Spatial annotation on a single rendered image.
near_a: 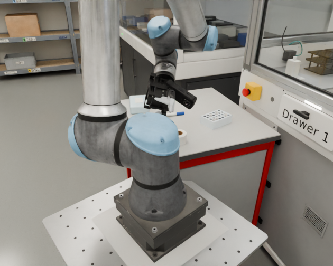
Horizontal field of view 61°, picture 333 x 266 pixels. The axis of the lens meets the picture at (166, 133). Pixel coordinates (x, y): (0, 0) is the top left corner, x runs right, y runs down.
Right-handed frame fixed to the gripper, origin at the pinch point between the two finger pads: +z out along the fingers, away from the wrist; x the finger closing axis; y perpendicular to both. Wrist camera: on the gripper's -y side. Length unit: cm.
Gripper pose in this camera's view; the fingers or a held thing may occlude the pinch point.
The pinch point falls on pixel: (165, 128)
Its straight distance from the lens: 84.1
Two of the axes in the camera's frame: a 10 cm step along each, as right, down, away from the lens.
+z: -0.8, 8.1, -5.7
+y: -9.6, -2.1, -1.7
